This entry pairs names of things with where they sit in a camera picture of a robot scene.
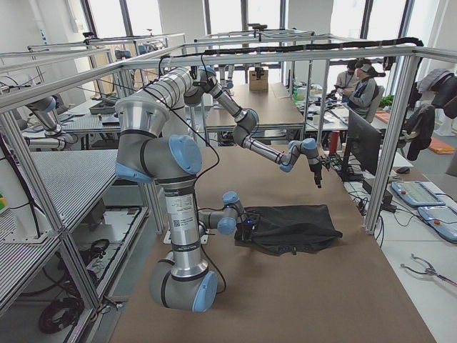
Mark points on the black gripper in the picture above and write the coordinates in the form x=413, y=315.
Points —
x=315, y=171
x=243, y=229

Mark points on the black printed t-shirt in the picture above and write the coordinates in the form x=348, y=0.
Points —
x=292, y=229

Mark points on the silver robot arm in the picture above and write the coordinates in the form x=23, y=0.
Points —
x=150, y=152
x=250, y=121

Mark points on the black Huawei monitor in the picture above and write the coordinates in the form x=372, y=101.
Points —
x=363, y=142

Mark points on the seated person with headset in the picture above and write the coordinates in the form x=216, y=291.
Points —
x=366, y=89

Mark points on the blue teach pendant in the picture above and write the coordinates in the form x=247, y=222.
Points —
x=416, y=194
x=442, y=219

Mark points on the cardboard box on far table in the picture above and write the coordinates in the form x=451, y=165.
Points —
x=258, y=81

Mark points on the long metal grabber tool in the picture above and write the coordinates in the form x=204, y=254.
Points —
x=429, y=270

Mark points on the aluminium frame post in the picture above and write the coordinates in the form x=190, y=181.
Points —
x=388, y=152

